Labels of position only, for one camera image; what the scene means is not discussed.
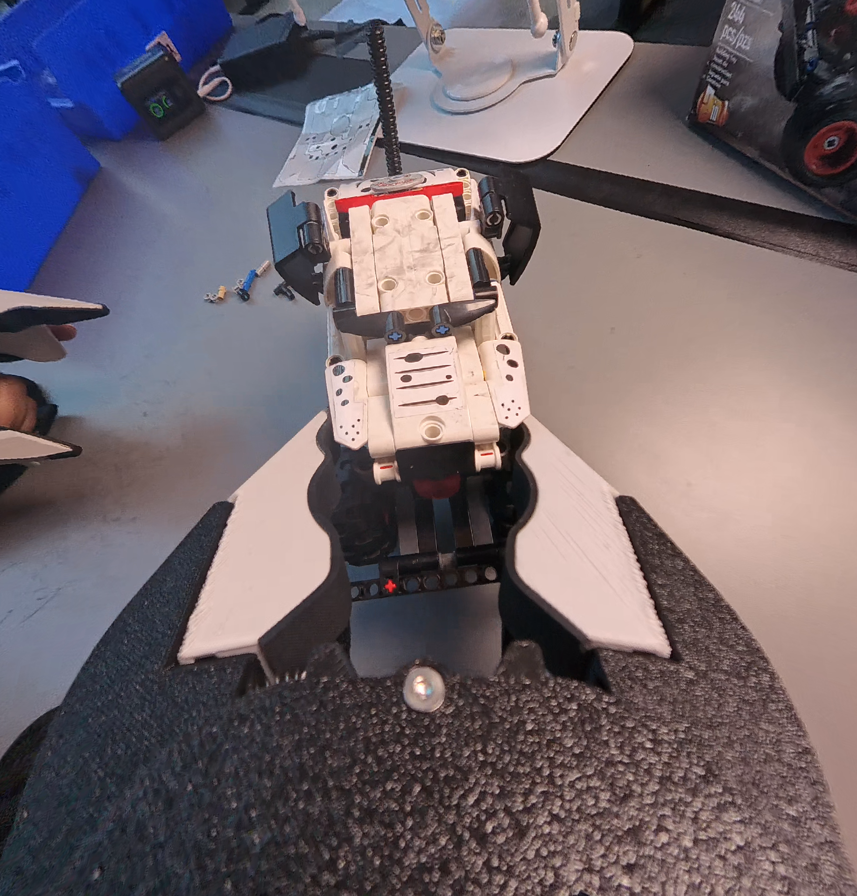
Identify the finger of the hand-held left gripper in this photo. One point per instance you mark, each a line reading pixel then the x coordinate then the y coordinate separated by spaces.
pixel 37 305
pixel 23 445

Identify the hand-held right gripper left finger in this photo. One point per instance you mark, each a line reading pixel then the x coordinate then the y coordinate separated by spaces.
pixel 261 560

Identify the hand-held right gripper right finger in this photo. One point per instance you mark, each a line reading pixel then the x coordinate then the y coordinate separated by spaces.
pixel 590 560

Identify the white lego truck model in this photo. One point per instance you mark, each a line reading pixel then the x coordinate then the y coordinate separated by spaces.
pixel 415 378

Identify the white printed sticker sheet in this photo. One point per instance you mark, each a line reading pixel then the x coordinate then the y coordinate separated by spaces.
pixel 324 133

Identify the small tan lego piece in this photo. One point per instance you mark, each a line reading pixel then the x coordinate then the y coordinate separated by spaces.
pixel 219 294

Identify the small white lego piece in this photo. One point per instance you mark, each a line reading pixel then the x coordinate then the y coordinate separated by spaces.
pixel 262 269

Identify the small black lego pin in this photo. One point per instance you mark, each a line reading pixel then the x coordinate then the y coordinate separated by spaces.
pixel 284 291

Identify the lego set box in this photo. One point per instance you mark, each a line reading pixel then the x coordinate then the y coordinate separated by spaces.
pixel 807 98

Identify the person's left hand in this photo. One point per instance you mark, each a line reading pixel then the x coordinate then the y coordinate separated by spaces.
pixel 9 399

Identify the small black device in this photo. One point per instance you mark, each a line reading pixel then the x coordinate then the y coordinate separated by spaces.
pixel 160 91

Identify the white plastic stand base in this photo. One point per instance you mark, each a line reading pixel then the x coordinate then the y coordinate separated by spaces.
pixel 527 98

